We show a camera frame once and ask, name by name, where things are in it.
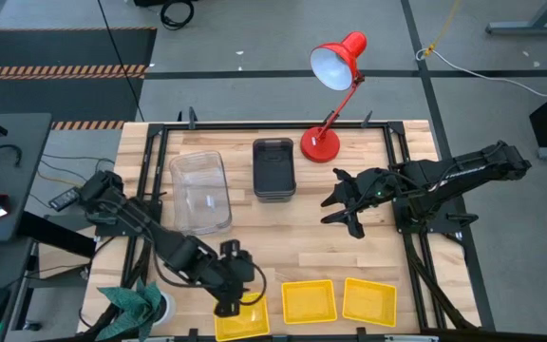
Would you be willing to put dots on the red desk lamp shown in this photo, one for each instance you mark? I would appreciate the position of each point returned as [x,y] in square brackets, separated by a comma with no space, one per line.
[321,145]

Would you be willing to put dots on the clear plastic storage bin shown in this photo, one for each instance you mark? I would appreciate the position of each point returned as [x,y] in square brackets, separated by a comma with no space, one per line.
[207,233]
[200,190]

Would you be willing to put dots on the black mat with hazard stripes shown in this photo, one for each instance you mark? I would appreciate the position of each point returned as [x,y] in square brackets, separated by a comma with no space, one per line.
[64,47]

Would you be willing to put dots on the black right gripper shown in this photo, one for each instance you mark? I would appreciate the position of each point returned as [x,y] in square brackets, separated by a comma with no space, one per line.
[373,190]

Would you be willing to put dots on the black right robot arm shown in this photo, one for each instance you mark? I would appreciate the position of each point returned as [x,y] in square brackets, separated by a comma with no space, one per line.
[468,166]

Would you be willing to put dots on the yellow slotted plastic basket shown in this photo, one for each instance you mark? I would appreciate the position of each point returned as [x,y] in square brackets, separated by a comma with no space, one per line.
[309,301]
[254,323]
[368,301]

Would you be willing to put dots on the grey metal table leg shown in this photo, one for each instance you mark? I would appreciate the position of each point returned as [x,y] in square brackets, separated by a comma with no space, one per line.
[530,28]

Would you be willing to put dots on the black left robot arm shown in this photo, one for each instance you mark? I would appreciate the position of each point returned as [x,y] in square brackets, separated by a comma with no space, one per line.
[174,247]

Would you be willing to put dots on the smoky grey plastic bin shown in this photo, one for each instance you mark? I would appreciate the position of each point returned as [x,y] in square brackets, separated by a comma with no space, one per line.
[276,200]
[274,166]

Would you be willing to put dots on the black frame clamp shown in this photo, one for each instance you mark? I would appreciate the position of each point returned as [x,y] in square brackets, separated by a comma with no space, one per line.
[192,116]
[361,334]
[367,119]
[193,335]

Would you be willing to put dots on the green plant in white pot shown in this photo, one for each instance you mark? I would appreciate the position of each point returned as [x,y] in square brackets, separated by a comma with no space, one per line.
[131,304]

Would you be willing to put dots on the black metal table frame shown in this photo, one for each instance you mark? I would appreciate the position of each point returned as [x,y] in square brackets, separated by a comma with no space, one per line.
[278,126]

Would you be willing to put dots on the dark grey side desk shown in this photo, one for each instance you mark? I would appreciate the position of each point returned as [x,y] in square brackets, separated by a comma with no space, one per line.
[22,142]

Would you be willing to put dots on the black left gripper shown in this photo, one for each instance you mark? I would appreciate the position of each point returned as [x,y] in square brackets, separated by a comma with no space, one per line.
[231,280]

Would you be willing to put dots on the black power adapter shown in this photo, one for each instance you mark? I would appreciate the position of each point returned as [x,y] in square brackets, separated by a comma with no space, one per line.
[63,199]

